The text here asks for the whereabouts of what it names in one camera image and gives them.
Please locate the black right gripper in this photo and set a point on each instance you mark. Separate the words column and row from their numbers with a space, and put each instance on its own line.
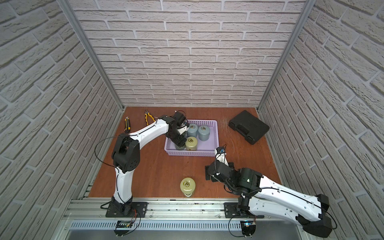
column 206, row 168

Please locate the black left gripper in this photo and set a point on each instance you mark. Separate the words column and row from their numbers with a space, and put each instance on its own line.
column 177, row 137

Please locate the dark green canister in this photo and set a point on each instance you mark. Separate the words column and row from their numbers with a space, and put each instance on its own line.
column 180, row 148

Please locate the yellow-green canister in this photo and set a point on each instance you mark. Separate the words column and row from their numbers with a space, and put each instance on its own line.
column 191, row 143
column 188, row 187

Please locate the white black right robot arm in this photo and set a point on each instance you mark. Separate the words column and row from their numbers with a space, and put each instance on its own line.
column 260, row 196

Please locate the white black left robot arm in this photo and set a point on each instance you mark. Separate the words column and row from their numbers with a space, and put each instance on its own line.
column 127, row 154

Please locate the light blue canister back middle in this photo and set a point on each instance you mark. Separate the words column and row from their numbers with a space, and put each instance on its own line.
column 192, row 130

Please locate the light blue canister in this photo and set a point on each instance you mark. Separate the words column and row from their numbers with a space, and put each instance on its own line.
column 192, row 130
column 204, row 133

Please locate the lilac perforated plastic basket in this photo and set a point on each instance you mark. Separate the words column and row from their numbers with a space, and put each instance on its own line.
column 204, row 148

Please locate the light blue canister back right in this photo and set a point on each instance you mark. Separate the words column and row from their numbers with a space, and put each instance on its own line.
column 204, row 133

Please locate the yellow black pliers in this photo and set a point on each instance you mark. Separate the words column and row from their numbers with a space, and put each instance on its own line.
column 148, row 117

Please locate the yellow black utility knife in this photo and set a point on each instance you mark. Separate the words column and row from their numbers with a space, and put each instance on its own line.
column 127, row 129

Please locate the black plastic tool case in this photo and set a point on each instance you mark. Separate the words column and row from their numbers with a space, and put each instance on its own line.
column 249, row 126

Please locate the right controller board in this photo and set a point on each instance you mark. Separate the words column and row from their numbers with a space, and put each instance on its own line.
column 248, row 228

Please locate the controller board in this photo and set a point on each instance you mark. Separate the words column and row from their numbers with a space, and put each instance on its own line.
column 124, row 228
column 248, row 228

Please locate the left controller board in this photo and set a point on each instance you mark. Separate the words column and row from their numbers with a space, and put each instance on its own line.
column 124, row 228

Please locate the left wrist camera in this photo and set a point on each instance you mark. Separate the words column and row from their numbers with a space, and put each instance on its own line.
column 180, row 119

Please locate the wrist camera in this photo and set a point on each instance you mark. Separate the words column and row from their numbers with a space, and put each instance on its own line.
column 220, row 151
column 180, row 119

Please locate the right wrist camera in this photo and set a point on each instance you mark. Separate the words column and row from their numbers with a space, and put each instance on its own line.
column 220, row 151

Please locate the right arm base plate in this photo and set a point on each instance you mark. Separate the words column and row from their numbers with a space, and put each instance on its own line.
column 241, row 211

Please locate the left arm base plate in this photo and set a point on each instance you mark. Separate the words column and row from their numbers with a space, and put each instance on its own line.
column 129, row 210

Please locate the aluminium frame post left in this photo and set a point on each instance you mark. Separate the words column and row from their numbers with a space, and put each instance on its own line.
column 76, row 25

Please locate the aluminium frame post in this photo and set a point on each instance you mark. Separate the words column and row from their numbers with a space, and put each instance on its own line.
column 307, row 8
column 76, row 25

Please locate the aluminium frame post right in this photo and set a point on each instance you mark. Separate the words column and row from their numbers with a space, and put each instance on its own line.
column 307, row 8

